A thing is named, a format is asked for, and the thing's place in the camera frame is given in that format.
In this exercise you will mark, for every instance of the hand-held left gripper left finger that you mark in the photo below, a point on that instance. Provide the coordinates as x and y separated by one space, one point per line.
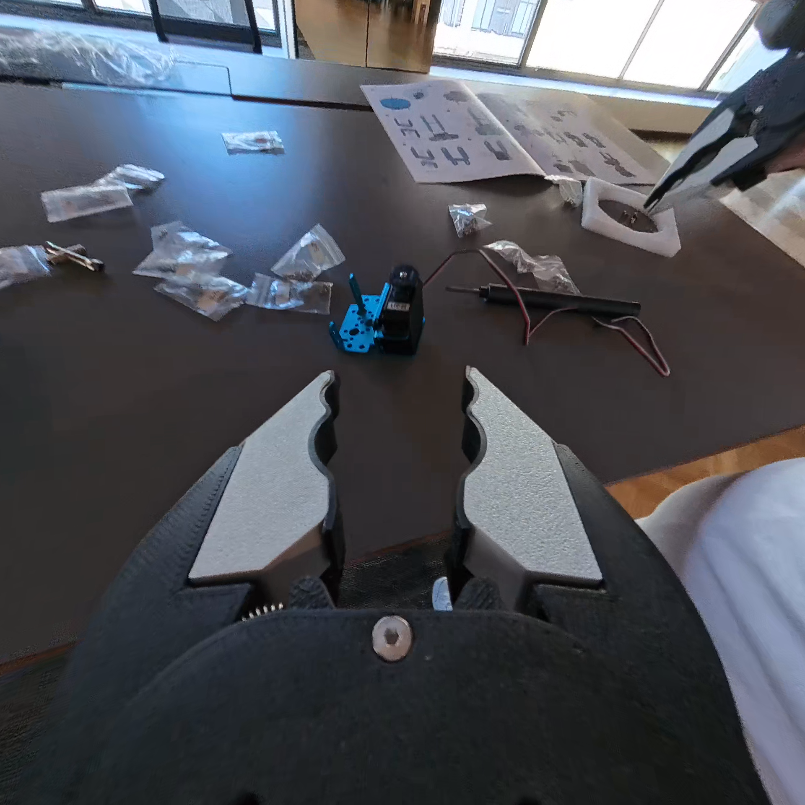
270 503

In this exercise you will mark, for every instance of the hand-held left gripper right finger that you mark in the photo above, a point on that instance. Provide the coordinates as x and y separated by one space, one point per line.
528 503

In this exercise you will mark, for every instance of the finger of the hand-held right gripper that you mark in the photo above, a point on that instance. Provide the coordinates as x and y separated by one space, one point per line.
717 166
707 135

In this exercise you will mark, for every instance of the white square foam frame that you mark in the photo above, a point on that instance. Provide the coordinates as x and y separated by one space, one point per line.
635 244

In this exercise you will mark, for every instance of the blue metal bracket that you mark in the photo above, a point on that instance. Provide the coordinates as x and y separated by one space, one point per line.
352 327

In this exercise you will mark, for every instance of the dark brown desk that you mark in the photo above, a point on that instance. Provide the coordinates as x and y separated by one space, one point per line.
157 390

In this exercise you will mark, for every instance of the large glass window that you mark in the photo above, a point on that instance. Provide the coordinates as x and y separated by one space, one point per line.
629 38

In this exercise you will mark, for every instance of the tiny crumpled clear bag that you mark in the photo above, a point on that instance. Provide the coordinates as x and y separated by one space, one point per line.
569 188

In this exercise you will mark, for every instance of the flat clear parts bag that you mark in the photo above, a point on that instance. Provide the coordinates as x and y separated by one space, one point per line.
556 277

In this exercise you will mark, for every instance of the black screwdriver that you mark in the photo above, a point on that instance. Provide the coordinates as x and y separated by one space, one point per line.
566 305

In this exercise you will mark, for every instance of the crumpled clear parts bag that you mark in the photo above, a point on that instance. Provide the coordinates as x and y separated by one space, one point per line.
509 253

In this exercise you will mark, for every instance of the white printed instruction manual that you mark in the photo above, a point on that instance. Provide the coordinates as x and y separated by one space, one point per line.
478 170

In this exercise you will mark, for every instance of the clear bag of screws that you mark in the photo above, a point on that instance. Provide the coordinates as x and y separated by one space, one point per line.
468 219

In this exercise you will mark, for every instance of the group of small clear bags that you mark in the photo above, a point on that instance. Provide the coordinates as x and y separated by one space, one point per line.
182 251

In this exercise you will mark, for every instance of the small silver metal part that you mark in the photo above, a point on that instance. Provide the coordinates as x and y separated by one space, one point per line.
75 256

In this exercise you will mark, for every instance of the wooden cabinet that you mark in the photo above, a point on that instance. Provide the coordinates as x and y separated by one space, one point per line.
365 31

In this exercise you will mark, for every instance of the black mesh office chair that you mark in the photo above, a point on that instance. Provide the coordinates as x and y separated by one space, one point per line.
253 28

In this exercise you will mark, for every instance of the pile of clear plastic wrap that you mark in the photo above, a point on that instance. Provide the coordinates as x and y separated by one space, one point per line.
94 56

